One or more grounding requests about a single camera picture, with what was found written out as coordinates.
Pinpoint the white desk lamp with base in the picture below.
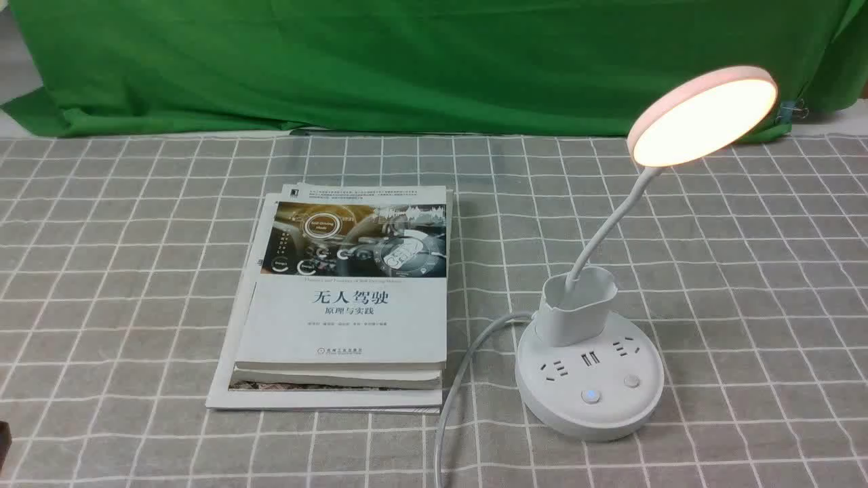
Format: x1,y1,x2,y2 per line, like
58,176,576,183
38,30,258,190
515,65,778,442

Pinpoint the white self-driving textbook top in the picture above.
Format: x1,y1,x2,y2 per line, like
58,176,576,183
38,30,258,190
235,188,449,372

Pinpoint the large white bottom book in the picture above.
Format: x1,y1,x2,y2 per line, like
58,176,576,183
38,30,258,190
205,192,444,415

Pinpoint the middle book in stack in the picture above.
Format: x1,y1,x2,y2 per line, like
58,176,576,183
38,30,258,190
231,182,454,391

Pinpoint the blue binder clip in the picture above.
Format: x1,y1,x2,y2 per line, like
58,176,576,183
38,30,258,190
775,98,811,125

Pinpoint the green backdrop cloth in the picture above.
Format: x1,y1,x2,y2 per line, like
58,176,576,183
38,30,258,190
2,1,866,137

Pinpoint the white lamp power cable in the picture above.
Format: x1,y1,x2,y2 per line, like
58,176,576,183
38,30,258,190
433,311,536,488

